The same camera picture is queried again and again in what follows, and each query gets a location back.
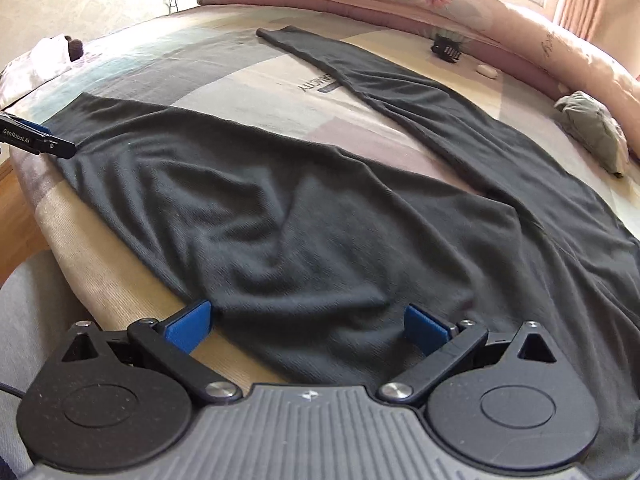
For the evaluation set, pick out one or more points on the person's grey trouser leg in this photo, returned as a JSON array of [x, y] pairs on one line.
[[25, 335]]

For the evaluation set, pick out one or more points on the white earbud case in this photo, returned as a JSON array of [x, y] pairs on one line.
[[486, 71]]

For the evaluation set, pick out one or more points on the white cloth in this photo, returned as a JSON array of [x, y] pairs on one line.
[[40, 60]]

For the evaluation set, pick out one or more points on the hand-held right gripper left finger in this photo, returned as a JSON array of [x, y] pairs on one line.
[[187, 327]]

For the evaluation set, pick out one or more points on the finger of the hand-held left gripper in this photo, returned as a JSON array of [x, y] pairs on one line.
[[36, 128], [55, 147]]

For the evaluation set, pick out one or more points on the folded grey printed cloth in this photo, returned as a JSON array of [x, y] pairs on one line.
[[595, 130]]

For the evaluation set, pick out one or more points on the dark grey pants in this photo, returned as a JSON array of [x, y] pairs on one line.
[[300, 210]]

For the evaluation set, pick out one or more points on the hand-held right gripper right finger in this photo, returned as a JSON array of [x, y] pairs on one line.
[[425, 327]]

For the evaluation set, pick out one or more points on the black hair claw clip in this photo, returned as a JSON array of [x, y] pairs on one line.
[[446, 49]]

